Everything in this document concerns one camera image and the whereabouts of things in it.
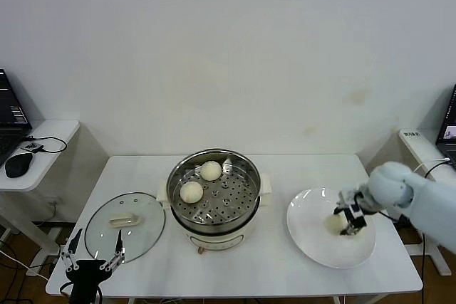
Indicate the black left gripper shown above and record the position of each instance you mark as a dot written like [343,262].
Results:
[89,272]

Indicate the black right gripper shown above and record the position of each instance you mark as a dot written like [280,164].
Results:
[358,203]

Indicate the white steamed baozi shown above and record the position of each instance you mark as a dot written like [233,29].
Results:
[334,225]
[191,192]
[210,170]

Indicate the black computer mouse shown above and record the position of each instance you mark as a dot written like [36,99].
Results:
[18,164]

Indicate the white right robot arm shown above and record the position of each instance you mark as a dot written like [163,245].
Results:
[420,197]

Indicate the stainless steel steamer basket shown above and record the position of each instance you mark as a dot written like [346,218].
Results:
[228,204]

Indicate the white round plate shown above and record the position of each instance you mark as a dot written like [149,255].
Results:
[310,218]

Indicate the black dongle white label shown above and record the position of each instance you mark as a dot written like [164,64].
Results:
[32,147]

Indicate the cream electric cooking pot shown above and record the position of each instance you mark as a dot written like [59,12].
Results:
[217,240]

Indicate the black laptop dark screen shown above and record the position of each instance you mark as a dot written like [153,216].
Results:
[449,122]

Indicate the black laptop pink windows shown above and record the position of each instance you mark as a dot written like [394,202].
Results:
[10,111]

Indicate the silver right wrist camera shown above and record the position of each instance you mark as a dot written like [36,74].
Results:
[346,198]

